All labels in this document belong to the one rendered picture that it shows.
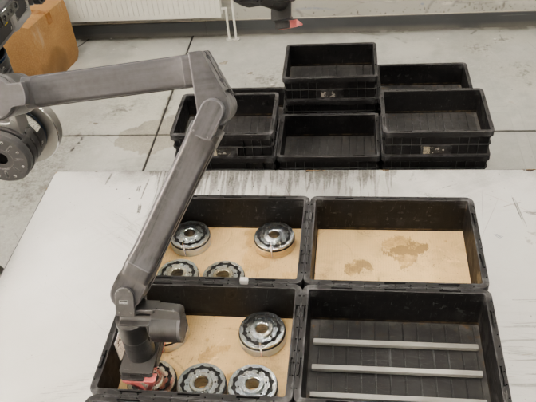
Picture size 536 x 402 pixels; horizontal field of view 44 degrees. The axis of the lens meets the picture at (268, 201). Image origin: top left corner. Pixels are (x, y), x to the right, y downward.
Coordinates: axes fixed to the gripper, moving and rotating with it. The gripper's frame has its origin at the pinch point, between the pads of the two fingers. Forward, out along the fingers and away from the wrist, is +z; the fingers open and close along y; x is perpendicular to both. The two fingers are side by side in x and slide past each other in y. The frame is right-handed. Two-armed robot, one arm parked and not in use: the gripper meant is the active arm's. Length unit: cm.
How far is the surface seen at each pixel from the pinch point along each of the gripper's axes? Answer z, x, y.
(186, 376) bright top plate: 1.2, -7.3, 1.3
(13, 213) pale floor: 91, 119, 144
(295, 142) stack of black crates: 52, -17, 150
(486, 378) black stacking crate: 4, -69, 6
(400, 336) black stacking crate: 4, -52, 16
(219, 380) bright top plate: 1.1, -14.5, 0.9
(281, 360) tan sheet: 4.0, -26.4, 8.5
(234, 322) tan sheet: 4.3, -14.9, 18.2
